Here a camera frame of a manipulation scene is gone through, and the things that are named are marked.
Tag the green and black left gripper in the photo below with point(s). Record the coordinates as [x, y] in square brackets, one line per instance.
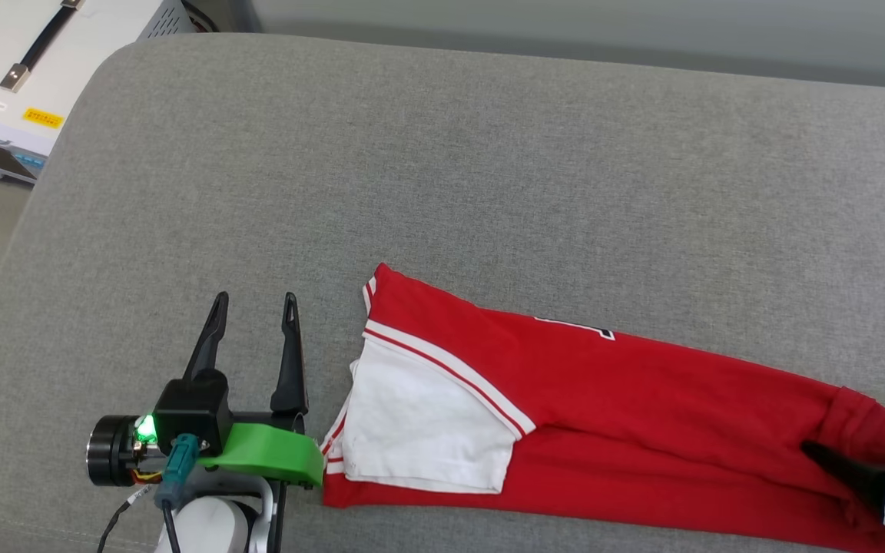
[273, 453]

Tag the red and white basketball jersey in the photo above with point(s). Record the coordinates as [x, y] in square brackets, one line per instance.
[604, 430]

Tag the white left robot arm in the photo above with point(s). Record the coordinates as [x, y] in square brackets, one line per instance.
[212, 526]

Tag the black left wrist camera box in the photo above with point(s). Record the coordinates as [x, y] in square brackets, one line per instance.
[193, 411]

